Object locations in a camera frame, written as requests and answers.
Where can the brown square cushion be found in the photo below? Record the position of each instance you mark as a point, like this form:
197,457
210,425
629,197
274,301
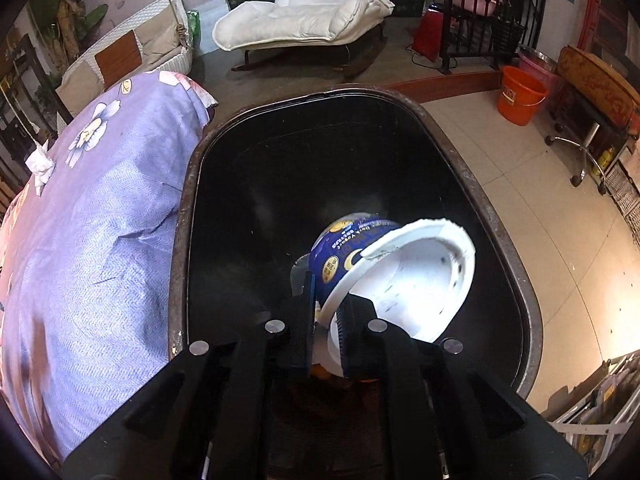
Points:
117,57

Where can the pink plastic basin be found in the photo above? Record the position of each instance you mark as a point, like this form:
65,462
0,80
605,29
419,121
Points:
547,72

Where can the orange plastic bucket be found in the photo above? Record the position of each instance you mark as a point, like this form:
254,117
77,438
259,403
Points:
520,95

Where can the chrome base stool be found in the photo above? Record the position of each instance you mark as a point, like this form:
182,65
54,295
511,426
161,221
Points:
600,85

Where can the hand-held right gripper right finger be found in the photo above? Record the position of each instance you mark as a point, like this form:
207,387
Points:
343,335

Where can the red bag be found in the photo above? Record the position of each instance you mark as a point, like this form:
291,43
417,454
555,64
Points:
430,35

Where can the purple floral blanket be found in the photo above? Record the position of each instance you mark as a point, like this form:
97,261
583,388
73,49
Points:
100,260

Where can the white cushioned rocking chair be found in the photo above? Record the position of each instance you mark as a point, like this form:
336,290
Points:
300,20

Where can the white plastic crate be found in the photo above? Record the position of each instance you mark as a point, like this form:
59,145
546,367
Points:
625,200

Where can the beige cushion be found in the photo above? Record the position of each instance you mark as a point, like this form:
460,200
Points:
77,87
155,35

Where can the white wicker sofa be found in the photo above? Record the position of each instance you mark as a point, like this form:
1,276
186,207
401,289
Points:
165,60

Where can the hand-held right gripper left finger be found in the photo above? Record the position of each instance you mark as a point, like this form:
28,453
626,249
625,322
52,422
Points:
305,310

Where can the black trash bin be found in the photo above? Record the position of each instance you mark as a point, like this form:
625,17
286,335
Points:
260,200

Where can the black metal rack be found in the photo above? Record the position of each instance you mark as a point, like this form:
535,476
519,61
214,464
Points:
510,30

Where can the blue and white paper bowl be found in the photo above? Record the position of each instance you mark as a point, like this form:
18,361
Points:
425,285

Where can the artificial plant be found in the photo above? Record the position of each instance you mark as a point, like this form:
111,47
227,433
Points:
70,15

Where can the white crumpled tissue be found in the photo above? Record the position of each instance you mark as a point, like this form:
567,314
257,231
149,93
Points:
41,162

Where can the green packet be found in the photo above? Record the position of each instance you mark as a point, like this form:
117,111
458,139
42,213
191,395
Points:
194,27

